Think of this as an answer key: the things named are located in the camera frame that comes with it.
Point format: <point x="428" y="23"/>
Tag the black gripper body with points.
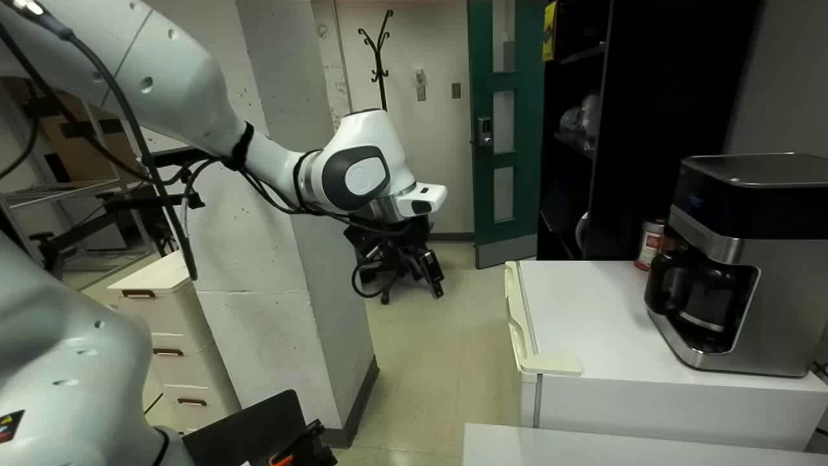
<point x="391" y="251"/>

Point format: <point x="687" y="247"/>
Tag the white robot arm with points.
<point x="71" y="371"/>

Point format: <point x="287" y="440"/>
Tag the black silver coffee machine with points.
<point x="741" y="283"/>

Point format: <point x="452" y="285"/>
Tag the black coat rack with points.
<point x="375" y="45"/>

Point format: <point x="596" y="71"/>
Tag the white desk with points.
<point x="521" y="447"/>

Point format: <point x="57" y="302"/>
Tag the clear plastic bags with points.
<point x="580" y="122"/>

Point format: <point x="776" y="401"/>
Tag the white mini fridge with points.
<point x="587" y="357"/>

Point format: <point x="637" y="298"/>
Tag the beige drawer cabinet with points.
<point x="188" y="383"/>

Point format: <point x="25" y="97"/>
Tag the green door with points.
<point x="506" y="62"/>

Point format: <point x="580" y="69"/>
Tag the red white can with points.
<point x="651" y="241"/>

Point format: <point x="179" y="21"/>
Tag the yellow cardboard box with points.
<point x="549" y="31"/>

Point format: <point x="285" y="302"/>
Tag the black bookshelf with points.
<point x="669" y="75"/>

